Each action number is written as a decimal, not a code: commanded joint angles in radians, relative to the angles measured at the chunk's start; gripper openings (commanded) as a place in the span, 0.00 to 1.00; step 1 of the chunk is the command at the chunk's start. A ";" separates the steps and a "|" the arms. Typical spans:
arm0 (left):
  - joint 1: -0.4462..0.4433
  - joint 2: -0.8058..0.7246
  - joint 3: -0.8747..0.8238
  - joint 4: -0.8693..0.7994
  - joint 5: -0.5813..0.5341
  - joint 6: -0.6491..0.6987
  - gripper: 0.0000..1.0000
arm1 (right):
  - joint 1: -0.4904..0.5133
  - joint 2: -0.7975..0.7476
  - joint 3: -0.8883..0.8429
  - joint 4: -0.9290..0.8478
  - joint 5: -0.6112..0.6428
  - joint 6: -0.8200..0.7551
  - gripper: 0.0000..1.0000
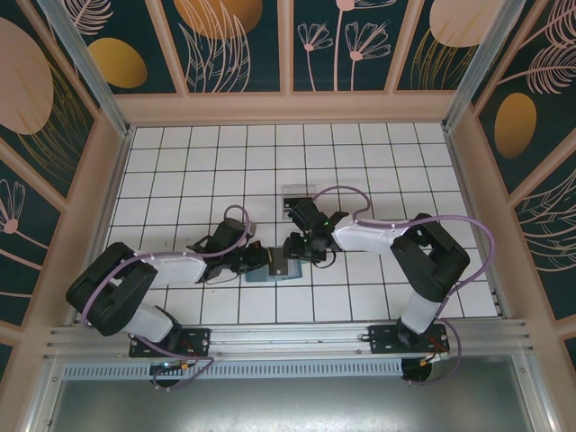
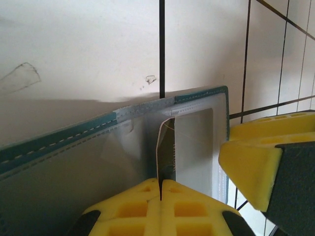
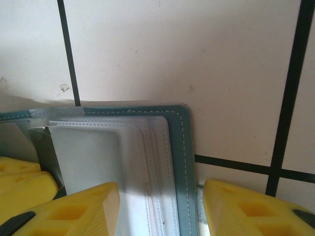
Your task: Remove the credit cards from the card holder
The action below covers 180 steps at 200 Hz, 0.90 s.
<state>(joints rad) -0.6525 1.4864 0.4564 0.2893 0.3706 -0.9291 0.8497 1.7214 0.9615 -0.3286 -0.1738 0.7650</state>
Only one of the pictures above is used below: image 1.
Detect clear plastic box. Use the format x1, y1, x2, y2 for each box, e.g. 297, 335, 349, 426
281, 183, 316, 222

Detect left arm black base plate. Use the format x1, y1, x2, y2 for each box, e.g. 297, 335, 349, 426
129, 327, 212, 359

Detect left gripper thin black wire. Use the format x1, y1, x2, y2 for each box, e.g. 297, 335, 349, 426
197, 269, 238, 288

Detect right gripper thin black wire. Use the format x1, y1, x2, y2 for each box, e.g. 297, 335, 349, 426
313, 249, 338, 270

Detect gripper thin black wire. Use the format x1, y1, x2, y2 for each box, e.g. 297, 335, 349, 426
197, 269, 238, 288
313, 249, 338, 270

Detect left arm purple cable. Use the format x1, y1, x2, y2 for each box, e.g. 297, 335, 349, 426
82, 204, 258, 393

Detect aluminium corner post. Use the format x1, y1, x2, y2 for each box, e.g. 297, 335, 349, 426
35, 0, 132, 138
443, 0, 521, 132

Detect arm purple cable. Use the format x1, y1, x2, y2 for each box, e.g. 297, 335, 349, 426
310, 185, 500, 389
82, 204, 258, 393

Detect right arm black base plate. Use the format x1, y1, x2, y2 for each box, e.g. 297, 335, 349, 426
367, 324, 451, 356

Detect teal leather card holder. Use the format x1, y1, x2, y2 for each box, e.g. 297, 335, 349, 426
245, 258, 305, 284

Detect aluminium frame rail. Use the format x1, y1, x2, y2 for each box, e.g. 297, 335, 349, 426
42, 317, 539, 361

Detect grey metal sheet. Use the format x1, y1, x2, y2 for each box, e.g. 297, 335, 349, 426
26, 355, 557, 432

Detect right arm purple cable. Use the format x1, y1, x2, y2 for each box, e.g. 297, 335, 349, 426
310, 185, 500, 389

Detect black credit card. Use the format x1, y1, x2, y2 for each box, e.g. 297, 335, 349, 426
268, 246, 290, 276

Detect slotted grey cable duct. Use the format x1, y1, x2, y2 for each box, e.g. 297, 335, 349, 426
60, 359, 404, 380

